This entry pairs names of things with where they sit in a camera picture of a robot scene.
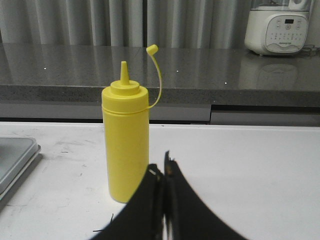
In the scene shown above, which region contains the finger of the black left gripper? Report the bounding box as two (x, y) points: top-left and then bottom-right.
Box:
(96, 164), (165, 240)

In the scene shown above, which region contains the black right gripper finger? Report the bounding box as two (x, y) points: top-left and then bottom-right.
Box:
(164, 151), (245, 240)

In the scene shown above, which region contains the yellow squeeze bottle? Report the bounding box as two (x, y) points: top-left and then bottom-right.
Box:
(101, 60), (153, 203)

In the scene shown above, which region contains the silver digital kitchen scale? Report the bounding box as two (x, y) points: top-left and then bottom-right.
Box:
(0, 136), (41, 199)

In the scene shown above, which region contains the grey stone counter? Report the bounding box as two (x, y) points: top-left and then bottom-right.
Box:
(0, 43), (320, 127)

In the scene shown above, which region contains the white blender appliance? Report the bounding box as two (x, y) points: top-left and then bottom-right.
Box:
(244, 0), (312, 56)

